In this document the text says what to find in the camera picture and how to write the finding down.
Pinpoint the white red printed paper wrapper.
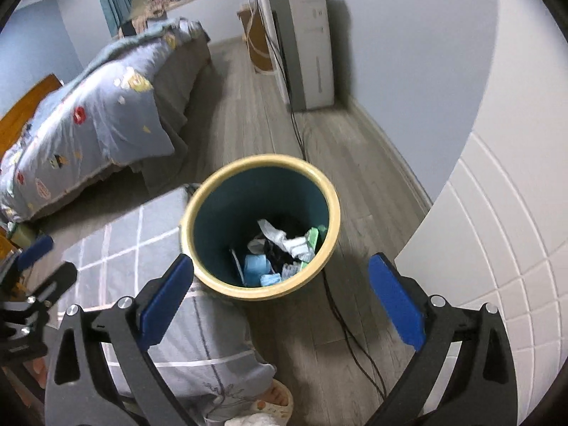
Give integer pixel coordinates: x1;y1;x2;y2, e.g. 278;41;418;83
247;218;309;260

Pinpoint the bed with cartoon duvet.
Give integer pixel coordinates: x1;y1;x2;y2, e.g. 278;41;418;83
0;18;209;223

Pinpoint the grey checked cushion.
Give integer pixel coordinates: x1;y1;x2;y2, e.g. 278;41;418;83
60;186;278;422

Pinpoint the yellow-rimmed teal trash bin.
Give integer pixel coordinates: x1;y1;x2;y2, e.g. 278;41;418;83
179;154;342;301

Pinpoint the white fuzzy cloth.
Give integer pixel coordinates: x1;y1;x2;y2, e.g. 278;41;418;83
224;414;285;426

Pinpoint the beige slipper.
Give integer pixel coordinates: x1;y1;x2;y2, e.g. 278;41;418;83
246;379;294;426

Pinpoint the white air purifier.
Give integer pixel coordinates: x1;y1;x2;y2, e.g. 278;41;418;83
257;0;335;113

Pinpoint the cream cable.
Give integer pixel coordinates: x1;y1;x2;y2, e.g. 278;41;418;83
243;2;272;60

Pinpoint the grey bed sheet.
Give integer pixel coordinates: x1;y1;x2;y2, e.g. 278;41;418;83
142;31;211;196

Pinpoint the light blue face mask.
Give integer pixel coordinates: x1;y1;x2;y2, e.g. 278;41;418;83
244;254;272;287

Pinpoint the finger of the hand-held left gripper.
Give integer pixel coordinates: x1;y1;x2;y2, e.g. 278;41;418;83
0;235;55;285
0;261;78;316

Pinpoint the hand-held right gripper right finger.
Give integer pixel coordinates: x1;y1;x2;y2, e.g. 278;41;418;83
355;252;518;426

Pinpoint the white quilted panel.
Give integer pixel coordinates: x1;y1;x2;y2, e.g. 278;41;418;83
394;131;568;426

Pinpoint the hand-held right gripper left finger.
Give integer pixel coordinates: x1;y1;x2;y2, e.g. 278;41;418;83
44;253;196;426

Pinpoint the wooden bed frame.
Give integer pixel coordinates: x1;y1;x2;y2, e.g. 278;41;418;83
0;73;63;160

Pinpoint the green medicine box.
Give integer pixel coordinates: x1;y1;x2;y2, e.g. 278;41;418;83
297;226;330;271

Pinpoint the person's foot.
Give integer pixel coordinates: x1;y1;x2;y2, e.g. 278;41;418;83
255;382;287;409

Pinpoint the small green bin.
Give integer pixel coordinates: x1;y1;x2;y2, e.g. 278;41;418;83
11;222;38;249

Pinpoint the black cable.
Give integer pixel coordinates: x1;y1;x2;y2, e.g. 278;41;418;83
248;0;387;400

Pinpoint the wooden side cabinet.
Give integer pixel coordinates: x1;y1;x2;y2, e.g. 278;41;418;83
237;4;273;74

